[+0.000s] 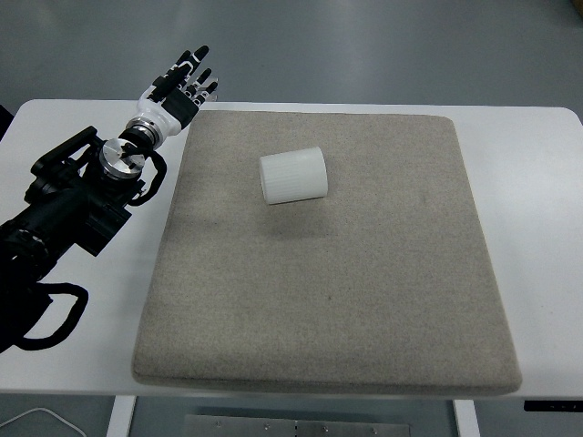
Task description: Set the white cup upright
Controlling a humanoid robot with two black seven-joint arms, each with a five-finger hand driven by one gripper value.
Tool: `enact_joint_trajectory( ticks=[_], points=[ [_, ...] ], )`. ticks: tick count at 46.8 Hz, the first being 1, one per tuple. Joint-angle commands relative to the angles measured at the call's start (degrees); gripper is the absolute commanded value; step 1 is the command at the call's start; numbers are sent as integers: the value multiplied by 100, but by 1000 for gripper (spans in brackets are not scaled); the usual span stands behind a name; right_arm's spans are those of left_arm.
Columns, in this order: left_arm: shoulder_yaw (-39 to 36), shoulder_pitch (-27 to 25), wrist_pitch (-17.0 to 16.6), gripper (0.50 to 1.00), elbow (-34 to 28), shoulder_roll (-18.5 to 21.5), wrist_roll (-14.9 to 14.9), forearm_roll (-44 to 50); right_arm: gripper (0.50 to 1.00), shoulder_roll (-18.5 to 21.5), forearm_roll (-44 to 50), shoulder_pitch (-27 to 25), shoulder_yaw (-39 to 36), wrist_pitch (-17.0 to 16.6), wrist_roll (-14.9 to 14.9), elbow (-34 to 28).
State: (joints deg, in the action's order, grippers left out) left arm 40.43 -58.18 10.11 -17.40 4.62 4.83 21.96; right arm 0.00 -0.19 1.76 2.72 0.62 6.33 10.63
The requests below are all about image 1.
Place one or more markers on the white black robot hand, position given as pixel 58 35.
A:
pixel 159 114

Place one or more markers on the white ribbed cup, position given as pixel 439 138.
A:
pixel 296 175

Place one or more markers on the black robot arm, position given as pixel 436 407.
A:
pixel 59 205

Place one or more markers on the beige fabric mat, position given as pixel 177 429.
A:
pixel 319 273

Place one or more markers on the white table leg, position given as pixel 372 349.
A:
pixel 465 419
pixel 120 416

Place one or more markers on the grey metal plate with screws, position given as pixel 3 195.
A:
pixel 296 428

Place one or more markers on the black table control box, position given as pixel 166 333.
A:
pixel 553 405

